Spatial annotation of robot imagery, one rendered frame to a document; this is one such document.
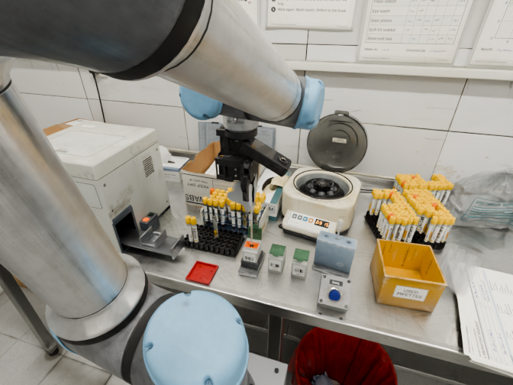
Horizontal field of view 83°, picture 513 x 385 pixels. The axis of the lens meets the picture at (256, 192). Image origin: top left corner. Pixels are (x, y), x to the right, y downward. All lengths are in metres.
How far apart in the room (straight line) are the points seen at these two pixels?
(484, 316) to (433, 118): 0.65
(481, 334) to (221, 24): 0.80
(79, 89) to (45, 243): 1.43
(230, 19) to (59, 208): 0.20
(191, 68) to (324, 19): 0.95
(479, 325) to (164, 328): 0.70
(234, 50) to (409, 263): 0.79
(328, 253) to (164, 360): 0.56
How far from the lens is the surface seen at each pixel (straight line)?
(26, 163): 0.27
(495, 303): 0.95
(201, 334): 0.37
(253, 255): 0.79
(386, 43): 1.13
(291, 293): 0.79
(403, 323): 0.81
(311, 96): 0.42
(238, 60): 0.23
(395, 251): 0.88
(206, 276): 0.83
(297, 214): 0.96
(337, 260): 0.83
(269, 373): 0.60
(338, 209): 0.91
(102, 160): 0.84
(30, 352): 2.07
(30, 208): 0.28
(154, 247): 0.89
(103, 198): 0.86
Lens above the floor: 1.49
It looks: 32 degrees down
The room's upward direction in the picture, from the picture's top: straight up
